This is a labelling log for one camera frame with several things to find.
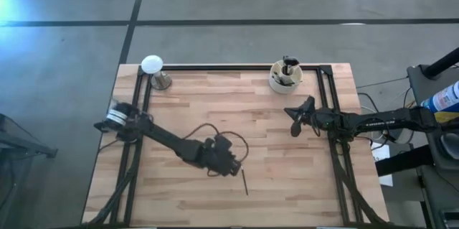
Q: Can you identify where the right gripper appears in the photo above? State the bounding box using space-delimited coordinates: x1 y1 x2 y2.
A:
284 95 327 137

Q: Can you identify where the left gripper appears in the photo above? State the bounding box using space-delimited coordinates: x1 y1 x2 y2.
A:
199 139 243 178

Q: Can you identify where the thin black liner brush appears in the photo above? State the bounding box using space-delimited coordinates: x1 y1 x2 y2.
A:
240 166 250 197

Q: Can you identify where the white ribbed brush holder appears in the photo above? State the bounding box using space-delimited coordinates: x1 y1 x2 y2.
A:
268 59 304 95

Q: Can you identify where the white paper sheet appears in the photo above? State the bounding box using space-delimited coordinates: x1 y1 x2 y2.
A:
371 141 394 187

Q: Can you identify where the blue white spray can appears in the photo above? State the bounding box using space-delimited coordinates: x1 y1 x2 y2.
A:
420 80 459 124

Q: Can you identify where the black pole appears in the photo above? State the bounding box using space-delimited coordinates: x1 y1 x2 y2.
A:
422 46 459 80

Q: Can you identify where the grey computer mouse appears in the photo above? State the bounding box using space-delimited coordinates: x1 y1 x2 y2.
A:
439 131 459 161

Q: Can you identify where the black side desk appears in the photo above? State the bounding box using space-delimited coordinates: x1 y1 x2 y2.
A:
407 64 459 229

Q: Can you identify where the black folding stand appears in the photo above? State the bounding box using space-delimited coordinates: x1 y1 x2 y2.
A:
0 113 59 229

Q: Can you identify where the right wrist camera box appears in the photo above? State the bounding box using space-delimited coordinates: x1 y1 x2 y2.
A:
308 111 326 129

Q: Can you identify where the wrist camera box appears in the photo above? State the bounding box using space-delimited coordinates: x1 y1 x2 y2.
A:
214 134 233 153
308 111 326 129

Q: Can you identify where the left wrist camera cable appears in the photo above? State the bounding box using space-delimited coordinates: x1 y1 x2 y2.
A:
181 122 250 178

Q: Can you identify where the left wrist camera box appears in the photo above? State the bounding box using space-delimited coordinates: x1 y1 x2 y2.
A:
214 134 233 153

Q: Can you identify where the black table frame rail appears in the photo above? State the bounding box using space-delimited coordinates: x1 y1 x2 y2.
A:
138 64 333 73
315 64 381 227
107 65 151 227

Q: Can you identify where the black strap bar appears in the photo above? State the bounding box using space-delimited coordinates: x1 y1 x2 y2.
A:
374 144 435 177

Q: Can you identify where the black cable bundle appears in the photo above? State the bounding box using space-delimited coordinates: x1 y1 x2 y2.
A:
87 166 139 227

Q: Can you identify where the black clamp bracket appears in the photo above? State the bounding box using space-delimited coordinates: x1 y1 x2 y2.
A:
93 120 110 134

